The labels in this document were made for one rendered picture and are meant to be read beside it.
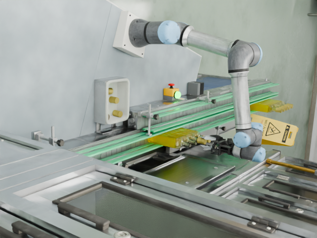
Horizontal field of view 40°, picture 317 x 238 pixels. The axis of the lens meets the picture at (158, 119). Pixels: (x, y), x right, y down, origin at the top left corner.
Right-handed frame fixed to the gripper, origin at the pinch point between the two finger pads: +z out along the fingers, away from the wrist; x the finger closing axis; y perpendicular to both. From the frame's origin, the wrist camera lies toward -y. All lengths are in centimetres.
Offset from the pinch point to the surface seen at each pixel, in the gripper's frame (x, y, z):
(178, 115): -7.5, -15.1, 27.6
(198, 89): -20, -45, 32
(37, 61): -44, 78, 41
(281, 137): 75, -314, 70
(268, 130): 68, -313, 87
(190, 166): 12.9, 8.8, 2.0
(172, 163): 12.9, 10.4, 12.7
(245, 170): 13.1, -7.0, -22.3
